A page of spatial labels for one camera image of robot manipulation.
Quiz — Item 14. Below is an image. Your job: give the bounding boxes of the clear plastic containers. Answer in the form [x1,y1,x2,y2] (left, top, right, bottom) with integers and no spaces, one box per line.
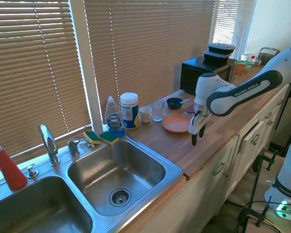
[241,52,257,64]

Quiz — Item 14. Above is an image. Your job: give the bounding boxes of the wide tan window blinds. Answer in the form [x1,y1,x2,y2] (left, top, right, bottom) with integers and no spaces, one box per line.
[83,0,216,117]
[0,0,93,174]

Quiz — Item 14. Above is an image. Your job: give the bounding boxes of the pink plate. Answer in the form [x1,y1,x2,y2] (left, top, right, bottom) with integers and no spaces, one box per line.
[162,115,191,133]

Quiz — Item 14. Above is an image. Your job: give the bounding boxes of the narrow bright window blinds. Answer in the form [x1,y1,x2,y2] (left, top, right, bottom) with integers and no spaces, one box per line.
[210,0,257,60]

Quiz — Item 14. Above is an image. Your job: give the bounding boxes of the blue and yellow canister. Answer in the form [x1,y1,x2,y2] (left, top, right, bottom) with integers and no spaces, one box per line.
[119,92,140,130]

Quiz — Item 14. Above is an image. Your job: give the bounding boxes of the white kitchen cabinet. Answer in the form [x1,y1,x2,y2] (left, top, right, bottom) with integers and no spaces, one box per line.
[118,84,291,233]

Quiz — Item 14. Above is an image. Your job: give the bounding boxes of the orange packet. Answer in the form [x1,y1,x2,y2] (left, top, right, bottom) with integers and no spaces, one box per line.
[234,60,252,76]

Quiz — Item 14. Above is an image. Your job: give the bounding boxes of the orange soap bottle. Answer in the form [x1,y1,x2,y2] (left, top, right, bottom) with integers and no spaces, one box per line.
[0,137,28,191]

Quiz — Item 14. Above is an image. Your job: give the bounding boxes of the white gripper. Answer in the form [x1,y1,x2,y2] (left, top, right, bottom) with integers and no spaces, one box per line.
[188,112,212,147]

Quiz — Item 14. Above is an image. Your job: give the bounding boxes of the stainless steel double sink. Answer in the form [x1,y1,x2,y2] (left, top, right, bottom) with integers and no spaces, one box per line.
[0,133,185,233]

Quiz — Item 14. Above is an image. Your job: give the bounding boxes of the clear blue dish soap bottle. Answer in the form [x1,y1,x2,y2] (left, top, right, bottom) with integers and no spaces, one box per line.
[104,96,125,136]

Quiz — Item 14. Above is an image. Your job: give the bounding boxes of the chrome faucet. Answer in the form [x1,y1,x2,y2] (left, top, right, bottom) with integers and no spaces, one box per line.
[38,124,61,166]

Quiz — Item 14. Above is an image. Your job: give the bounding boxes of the yellow green sponge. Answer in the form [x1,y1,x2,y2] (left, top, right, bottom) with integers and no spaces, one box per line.
[98,132,120,146]
[83,131,101,146]

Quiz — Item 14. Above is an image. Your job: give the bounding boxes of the chrome sink knob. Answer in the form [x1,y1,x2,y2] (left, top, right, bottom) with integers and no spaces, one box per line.
[26,165,39,179]

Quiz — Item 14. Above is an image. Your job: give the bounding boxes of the wire basket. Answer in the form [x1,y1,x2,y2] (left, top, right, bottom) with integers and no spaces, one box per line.
[258,47,281,66]

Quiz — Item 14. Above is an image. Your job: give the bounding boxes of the black microwave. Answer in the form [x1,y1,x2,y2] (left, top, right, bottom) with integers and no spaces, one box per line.
[179,57,238,95]

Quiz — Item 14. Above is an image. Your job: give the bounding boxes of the black food container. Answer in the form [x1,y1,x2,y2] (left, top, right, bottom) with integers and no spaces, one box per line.
[207,43,236,54]
[203,50,231,65]

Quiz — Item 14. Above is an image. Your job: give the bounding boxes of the clear drinking glass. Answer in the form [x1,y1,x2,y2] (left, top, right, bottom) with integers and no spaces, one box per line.
[151,99,165,122]

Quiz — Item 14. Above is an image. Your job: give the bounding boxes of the dark blue bowl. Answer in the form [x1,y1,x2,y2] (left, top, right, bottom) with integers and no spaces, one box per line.
[166,97,184,110]

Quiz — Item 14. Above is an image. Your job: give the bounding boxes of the white mug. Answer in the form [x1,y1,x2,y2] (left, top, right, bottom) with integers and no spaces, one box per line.
[138,106,153,123]

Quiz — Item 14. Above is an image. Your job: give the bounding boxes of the black clamp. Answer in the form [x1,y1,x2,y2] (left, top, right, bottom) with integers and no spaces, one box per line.
[237,196,273,233]
[251,150,286,173]

